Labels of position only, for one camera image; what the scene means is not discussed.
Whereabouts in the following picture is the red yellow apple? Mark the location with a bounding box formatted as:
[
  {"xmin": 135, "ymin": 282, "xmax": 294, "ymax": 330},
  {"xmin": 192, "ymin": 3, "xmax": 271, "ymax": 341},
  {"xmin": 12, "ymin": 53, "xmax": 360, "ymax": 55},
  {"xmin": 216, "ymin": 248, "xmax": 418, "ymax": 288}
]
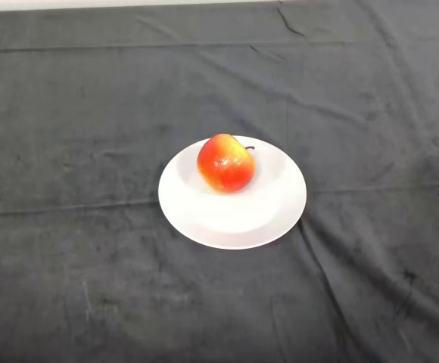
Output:
[{"xmin": 197, "ymin": 133, "xmax": 257, "ymax": 195}]

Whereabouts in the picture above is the white round plate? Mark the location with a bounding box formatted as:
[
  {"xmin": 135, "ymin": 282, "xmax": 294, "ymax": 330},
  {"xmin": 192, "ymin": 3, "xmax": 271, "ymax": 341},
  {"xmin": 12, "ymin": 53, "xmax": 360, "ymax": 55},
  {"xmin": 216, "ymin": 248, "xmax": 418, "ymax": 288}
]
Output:
[{"xmin": 157, "ymin": 135, "xmax": 308, "ymax": 250}]

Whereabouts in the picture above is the black cloth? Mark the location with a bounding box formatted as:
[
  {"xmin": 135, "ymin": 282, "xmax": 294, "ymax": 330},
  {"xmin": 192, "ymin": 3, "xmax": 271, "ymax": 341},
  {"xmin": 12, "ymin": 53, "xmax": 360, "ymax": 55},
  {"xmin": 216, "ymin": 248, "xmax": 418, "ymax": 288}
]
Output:
[{"xmin": 0, "ymin": 0, "xmax": 439, "ymax": 363}]

